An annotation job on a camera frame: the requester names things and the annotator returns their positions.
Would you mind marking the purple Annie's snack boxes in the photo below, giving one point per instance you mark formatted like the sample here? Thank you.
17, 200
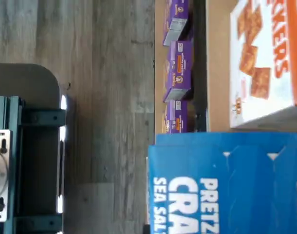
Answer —
159, 73

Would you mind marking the black metal shelf rack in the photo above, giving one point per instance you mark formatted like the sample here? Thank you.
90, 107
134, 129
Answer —
199, 61

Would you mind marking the orange pretzel crackers box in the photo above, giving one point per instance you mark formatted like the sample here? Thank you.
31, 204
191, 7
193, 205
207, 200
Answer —
260, 61

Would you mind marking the blue pretzel crackers box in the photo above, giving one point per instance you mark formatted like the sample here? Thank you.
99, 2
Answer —
211, 190

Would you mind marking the purple Annie's snack box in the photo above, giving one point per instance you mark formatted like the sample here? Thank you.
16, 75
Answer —
175, 14
179, 117
181, 65

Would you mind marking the particleboard shelf board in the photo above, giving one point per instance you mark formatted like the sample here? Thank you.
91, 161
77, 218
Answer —
217, 73

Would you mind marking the silver robot mounting plate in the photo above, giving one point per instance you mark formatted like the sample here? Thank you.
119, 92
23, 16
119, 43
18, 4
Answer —
5, 136

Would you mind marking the green aluminium base frame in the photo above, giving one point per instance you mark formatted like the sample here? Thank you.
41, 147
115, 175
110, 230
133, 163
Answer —
41, 117

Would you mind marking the dark grey base platform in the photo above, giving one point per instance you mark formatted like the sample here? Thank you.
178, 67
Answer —
24, 80

